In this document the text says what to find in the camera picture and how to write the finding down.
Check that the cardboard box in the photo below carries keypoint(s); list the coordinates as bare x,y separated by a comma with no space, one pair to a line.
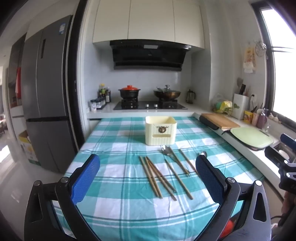
29,148

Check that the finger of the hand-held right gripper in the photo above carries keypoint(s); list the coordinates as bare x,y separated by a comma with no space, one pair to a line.
274,155
289,139

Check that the teal white checked tablecloth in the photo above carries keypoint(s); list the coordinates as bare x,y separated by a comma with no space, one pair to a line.
120,208

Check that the white knife block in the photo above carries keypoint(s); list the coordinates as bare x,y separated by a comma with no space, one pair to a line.
240,107

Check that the black door frame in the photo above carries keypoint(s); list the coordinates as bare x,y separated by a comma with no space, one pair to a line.
77,81

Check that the hanging printed towel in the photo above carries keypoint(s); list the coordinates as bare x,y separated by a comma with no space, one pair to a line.
249,58

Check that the grey refrigerator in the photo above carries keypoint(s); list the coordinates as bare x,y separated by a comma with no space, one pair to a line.
46,92

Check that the black clay pot orange lid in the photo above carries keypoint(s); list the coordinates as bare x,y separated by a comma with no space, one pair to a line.
129,92

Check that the green cutting board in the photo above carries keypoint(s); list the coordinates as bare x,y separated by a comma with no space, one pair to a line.
252,138

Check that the dark sauce bottle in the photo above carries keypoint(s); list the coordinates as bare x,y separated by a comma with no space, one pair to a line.
108,96

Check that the white wall cabinets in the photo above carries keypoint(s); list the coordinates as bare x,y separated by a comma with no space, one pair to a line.
150,20

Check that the black range hood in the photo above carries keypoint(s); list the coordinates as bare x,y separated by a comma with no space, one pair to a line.
148,56

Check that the black gas stove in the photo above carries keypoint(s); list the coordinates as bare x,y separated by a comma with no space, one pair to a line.
150,105

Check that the bag of yellow green sponges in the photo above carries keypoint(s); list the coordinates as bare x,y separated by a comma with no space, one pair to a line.
222,105

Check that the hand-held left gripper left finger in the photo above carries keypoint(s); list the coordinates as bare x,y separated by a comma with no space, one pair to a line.
85,178

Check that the cream ribbed utensil holder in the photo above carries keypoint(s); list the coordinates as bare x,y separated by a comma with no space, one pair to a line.
160,132

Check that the yellow cap sauce bottle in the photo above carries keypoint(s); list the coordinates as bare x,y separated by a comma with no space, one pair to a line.
102,90

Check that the bunch of wooden chopsticks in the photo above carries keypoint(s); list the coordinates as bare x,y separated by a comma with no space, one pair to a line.
178,179

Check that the pink cup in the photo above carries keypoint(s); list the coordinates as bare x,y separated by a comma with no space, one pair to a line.
255,119

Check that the wok with glass lid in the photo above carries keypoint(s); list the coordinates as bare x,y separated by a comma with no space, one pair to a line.
167,93

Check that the purple pump bottle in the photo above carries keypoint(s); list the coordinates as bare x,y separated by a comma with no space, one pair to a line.
262,120

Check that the wooden cutting board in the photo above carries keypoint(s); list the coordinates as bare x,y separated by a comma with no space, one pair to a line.
222,120

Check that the red hanging cloth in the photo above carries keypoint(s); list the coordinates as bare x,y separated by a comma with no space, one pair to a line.
18,83

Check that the white spice jar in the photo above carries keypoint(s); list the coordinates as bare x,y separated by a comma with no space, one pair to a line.
93,106

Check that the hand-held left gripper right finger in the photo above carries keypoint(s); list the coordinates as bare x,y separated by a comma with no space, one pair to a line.
210,178

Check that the yellow canister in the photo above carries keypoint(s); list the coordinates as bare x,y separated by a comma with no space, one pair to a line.
248,117

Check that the window with dark frame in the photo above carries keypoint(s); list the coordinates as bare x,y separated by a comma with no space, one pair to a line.
284,69

